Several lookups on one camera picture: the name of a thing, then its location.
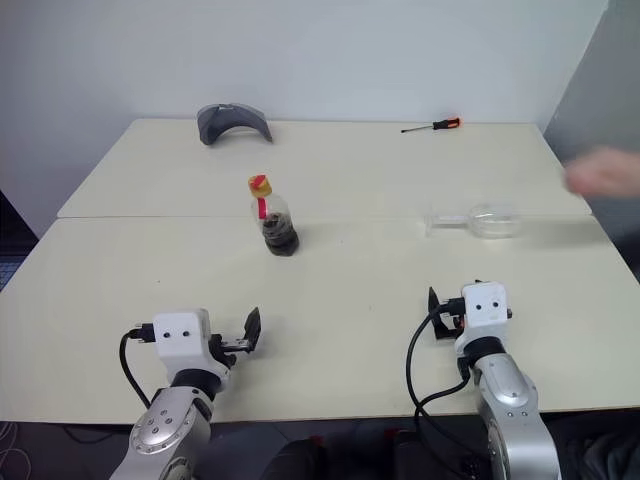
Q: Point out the grey curved visor piece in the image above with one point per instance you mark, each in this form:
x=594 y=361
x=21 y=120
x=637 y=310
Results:
x=220 y=120

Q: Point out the yellow bottle cap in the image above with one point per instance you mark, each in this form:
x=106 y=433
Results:
x=260 y=185

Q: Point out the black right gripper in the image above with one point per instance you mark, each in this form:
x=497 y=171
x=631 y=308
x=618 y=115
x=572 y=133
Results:
x=456 y=320

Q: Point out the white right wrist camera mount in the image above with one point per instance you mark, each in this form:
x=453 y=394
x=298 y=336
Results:
x=485 y=320

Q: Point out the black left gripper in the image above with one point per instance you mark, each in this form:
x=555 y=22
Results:
x=225 y=345

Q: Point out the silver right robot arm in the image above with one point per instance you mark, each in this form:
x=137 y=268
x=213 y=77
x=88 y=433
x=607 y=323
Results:
x=515 y=410

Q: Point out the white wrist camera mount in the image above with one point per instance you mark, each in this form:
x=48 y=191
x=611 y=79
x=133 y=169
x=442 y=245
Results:
x=180 y=345
x=485 y=320

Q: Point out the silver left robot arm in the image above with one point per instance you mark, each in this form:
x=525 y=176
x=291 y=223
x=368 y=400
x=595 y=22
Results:
x=165 y=425

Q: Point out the person's bare hand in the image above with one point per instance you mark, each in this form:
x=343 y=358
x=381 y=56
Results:
x=607 y=172

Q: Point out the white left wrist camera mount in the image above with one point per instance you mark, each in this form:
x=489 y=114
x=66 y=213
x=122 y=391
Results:
x=180 y=345

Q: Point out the bottle with dark contents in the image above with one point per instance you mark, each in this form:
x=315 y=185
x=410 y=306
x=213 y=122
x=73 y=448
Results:
x=280 y=232

